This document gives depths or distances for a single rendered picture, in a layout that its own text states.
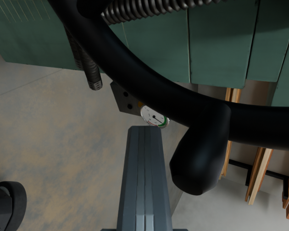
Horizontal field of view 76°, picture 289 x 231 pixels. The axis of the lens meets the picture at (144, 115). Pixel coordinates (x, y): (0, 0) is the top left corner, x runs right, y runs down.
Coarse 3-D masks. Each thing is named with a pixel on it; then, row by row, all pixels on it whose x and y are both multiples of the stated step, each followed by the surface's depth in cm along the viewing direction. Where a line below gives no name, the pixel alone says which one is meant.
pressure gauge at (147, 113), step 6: (138, 102) 39; (144, 108) 36; (144, 114) 37; (150, 114) 36; (156, 114) 35; (144, 120) 38; (150, 120) 37; (156, 120) 36; (162, 120) 35; (168, 120) 34; (162, 126) 36
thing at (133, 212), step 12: (132, 132) 10; (132, 144) 9; (132, 156) 8; (132, 168) 8; (132, 180) 7; (132, 192) 7; (120, 204) 7; (132, 204) 6; (120, 216) 6; (132, 216) 6; (120, 228) 6; (132, 228) 6
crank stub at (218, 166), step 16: (208, 112) 11; (224, 112) 11; (192, 128) 10; (208, 128) 10; (224, 128) 10; (192, 144) 9; (208, 144) 9; (224, 144) 9; (176, 160) 9; (192, 160) 8; (208, 160) 8; (224, 160) 9; (176, 176) 9; (192, 176) 8; (208, 176) 8; (192, 192) 9
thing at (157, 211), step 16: (144, 128) 10; (144, 144) 9; (160, 144) 9; (144, 160) 8; (160, 160) 8; (144, 176) 7; (160, 176) 7; (144, 192) 7; (160, 192) 7; (144, 208) 6; (160, 208) 6; (144, 224) 6; (160, 224) 6
